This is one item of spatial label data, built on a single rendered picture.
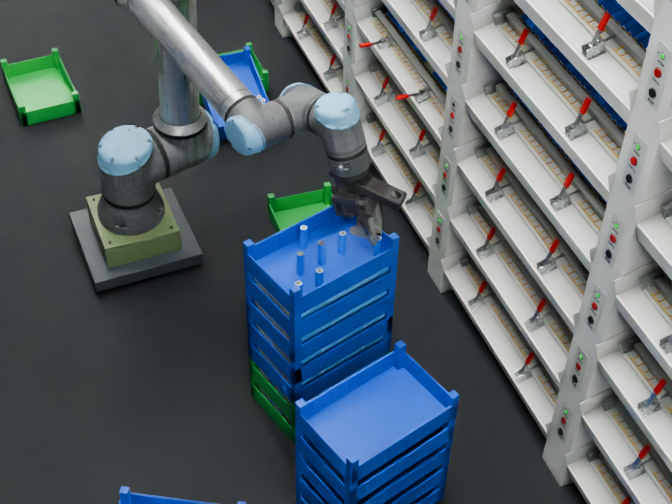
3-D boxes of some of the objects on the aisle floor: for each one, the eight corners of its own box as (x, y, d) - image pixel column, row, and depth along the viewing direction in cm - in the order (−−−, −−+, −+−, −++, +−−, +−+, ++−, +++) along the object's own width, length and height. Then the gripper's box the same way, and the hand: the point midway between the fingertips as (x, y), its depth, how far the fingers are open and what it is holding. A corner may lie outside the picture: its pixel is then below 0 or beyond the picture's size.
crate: (4, 78, 387) (-1, 59, 382) (60, 66, 393) (57, 47, 388) (23, 126, 368) (18, 107, 362) (82, 112, 374) (78, 93, 368)
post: (440, 293, 316) (524, -377, 195) (427, 271, 322) (500, -391, 202) (502, 276, 322) (621, -386, 201) (488, 255, 328) (594, -399, 207)
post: (560, 486, 270) (767, -235, 149) (541, 456, 276) (726, -259, 155) (630, 463, 275) (884, -252, 154) (610, 434, 281) (840, -274, 161)
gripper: (339, 153, 247) (359, 226, 260) (322, 179, 240) (343, 254, 253) (374, 154, 243) (392, 229, 256) (357, 181, 236) (377, 257, 249)
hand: (378, 238), depth 252 cm, fingers closed, pressing on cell
